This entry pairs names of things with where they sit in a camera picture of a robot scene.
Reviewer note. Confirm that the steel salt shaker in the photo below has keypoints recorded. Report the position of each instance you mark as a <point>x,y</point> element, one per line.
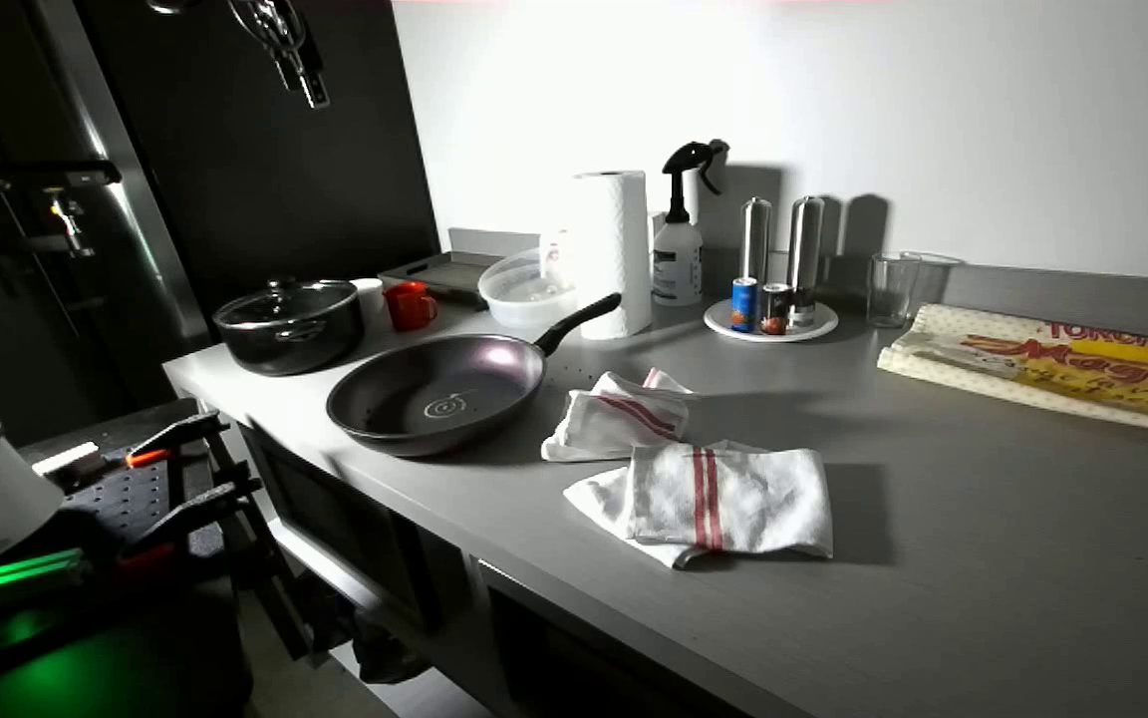
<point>753,223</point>

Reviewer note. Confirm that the dark small jar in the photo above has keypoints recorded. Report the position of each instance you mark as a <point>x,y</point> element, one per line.
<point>774,308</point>

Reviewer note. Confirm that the blue can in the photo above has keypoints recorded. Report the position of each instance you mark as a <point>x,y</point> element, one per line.
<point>744,305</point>

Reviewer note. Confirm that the steel pepper shaker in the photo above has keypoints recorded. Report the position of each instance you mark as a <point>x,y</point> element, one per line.
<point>802,246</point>

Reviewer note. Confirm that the black frying pan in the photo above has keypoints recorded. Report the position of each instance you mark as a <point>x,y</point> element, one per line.
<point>447,394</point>

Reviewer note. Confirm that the clear glass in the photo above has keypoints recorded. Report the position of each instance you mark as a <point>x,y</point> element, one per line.
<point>918,280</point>

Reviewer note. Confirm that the red cup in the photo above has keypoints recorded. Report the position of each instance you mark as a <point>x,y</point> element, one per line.
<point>409,305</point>

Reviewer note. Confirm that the clear plastic bowl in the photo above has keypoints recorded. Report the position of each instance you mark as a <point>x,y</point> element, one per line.
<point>523,293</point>

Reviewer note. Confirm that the white towel red stripe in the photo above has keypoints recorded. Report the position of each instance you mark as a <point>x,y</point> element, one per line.
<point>617,418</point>
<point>681,506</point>

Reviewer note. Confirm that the black pot with glass lid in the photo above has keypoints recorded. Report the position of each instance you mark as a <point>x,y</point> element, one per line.
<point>292,324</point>

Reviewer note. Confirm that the orange black clamp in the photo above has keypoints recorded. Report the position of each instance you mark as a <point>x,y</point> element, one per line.
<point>148,488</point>

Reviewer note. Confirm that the black mounting table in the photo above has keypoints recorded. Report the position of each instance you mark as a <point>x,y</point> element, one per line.
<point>136,640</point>

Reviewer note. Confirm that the white spray bottle black trigger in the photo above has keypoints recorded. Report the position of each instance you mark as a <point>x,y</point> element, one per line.
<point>673,232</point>

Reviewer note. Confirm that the folded white towel red stripe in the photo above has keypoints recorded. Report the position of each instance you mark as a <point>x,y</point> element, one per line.
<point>681,506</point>

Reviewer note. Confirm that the white paper towel roll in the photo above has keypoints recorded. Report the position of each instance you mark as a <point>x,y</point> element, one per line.
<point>612,249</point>

